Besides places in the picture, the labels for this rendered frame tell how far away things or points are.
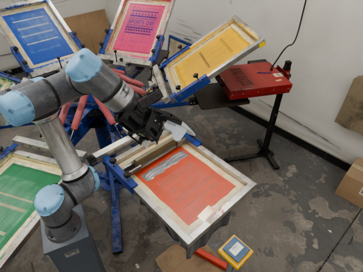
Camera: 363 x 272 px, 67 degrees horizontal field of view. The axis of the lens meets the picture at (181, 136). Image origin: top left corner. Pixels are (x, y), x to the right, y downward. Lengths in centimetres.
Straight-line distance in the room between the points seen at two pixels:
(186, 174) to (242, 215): 115
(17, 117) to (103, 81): 20
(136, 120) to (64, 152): 53
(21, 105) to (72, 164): 56
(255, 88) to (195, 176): 102
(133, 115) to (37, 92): 22
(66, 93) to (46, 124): 42
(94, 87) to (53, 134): 52
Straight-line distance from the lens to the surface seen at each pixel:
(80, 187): 123
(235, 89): 238
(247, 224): 277
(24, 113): 68
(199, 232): 152
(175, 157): 190
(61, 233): 131
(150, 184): 176
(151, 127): 70
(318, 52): 317
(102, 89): 65
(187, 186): 174
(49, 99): 70
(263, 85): 250
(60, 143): 115
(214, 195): 171
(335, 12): 304
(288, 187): 317
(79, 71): 64
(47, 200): 120
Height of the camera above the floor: 230
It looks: 40 degrees down
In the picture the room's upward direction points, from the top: straight up
